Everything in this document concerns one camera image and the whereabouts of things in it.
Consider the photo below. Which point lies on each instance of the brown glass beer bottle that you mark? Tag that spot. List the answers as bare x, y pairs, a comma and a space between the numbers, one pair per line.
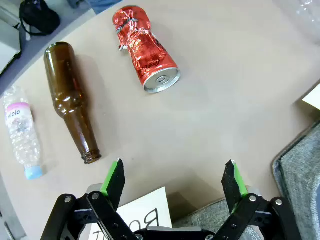
68, 95

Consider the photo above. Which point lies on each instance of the person in denim shirt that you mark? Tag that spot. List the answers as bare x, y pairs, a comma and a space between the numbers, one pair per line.
102, 5

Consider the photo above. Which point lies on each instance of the crushed red soda can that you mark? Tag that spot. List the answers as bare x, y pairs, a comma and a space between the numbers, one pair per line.
142, 47

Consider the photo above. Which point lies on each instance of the black bag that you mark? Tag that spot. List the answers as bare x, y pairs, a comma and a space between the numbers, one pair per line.
40, 15

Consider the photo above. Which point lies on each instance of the plastic bottle with pink label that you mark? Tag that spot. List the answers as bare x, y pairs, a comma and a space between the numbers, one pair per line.
22, 130

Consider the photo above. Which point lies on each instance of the white paper card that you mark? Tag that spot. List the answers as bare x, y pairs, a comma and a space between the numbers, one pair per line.
313, 98
147, 207

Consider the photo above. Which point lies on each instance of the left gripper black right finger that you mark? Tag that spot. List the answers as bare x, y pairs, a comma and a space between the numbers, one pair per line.
232, 185

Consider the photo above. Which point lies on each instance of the white cabinet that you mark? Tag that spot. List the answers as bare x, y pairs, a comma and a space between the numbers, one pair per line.
7, 42

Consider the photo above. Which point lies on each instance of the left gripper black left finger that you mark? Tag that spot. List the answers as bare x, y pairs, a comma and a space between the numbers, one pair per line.
115, 182

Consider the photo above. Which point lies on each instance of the grey fabric basket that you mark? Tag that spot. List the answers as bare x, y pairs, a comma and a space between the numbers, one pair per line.
302, 175
200, 215

